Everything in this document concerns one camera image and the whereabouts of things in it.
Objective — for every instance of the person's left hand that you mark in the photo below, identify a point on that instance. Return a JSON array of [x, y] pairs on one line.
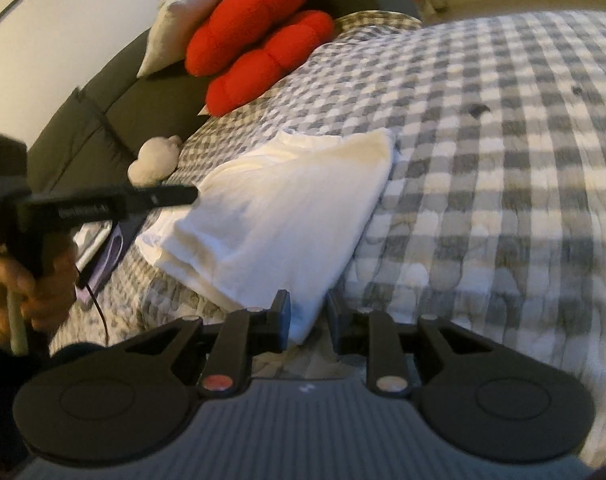
[[48, 300]]

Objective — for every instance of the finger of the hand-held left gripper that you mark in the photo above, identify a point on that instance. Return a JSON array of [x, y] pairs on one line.
[[168, 196]]

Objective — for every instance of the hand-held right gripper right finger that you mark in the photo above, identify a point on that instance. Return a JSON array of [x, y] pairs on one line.
[[335, 325]]

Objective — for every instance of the beige pillow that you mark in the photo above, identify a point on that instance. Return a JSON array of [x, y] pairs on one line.
[[173, 25]]

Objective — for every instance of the white fluffy plush cushion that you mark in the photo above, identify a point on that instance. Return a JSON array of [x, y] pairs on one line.
[[153, 162]]

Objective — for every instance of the folded white striped cloth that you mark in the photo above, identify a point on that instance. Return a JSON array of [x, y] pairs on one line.
[[90, 242]]

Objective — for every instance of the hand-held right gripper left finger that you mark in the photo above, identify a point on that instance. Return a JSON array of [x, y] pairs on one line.
[[284, 317]]

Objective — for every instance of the folded purple cloth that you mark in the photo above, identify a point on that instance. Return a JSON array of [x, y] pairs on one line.
[[110, 255]]

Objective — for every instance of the grey checkered blanket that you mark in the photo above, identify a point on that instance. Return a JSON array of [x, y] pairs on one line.
[[483, 185]]

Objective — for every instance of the cream white garment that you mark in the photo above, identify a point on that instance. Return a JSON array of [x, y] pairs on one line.
[[283, 210]]

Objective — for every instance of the dark grey sofa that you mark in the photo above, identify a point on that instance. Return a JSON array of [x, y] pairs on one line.
[[108, 110]]

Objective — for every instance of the red flower cushion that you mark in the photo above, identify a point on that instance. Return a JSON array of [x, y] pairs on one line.
[[268, 65], [248, 15]]

